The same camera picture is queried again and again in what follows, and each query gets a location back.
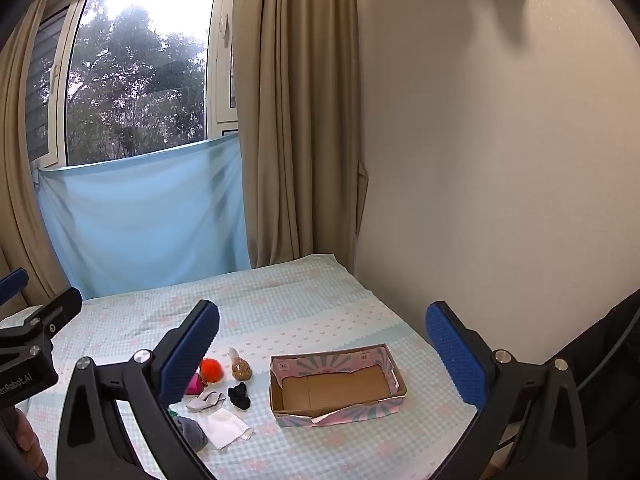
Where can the narrow beige curtain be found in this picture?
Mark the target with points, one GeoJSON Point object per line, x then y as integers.
{"type": "Point", "coordinates": [15, 185]}

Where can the white cloth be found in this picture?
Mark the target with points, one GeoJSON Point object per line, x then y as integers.
{"type": "Point", "coordinates": [225, 427]}

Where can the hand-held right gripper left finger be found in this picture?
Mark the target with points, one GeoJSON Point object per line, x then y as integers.
{"type": "Point", "coordinates": [192, 350]}

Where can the white framed window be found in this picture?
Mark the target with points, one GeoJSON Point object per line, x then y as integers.
{"type": "Point", "coordinates": [135, 60]}

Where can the wide beige curtain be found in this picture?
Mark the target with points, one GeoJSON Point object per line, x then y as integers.
{"type": "Point", "coordinates": [300, 110]}

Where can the grey and white sock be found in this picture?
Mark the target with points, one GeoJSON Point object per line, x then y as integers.
{"type": "Point", "coordinates": [205, 402]}

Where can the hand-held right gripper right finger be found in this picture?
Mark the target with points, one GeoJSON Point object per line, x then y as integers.
{"type": "Point", "coordinates": [455, 355]}

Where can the grey plush toy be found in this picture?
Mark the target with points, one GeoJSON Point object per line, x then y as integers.
{"type": "Point", "coordinates": [192, 432]}

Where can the brown knitted toy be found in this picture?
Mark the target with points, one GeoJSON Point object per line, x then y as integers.
{"type": "Point", "coordinates": [241, 367]}

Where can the light blue hanging cloth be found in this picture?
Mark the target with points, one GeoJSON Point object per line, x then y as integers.
{"type": "Point", "coordinates": [145, 220]}

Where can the black sock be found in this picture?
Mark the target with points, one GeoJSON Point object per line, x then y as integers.
{"type": "Point", "coordinates": [240, 396]}

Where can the person's left hand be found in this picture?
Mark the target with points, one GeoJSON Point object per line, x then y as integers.
{"type": "Point", "coordinates": [29, 442]}

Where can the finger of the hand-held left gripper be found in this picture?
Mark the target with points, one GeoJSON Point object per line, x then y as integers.
{"type": "Point", "coordinates": [60, 307]}
{"type": "Point", "coordinates": [12, 284]}

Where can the pink soft item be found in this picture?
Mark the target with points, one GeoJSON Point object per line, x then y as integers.
{"type": "Point", "coordinates": [194, 385]}

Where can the checked bed sheet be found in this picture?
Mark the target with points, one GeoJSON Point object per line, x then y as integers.
{"type": "Point", "coordinates": [300, 300]}

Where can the grey window louvre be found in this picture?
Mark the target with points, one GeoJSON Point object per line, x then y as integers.
{"type": "Point", "coordinates": [47, 85]}

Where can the patterned cardboard box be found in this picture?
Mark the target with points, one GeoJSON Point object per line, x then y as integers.
{"type": "Point", "coordinates": [330, 390]}

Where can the orange pompom with green leaf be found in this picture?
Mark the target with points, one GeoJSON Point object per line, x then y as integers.
{"type": "Point", "coordinates": [212, 371]}

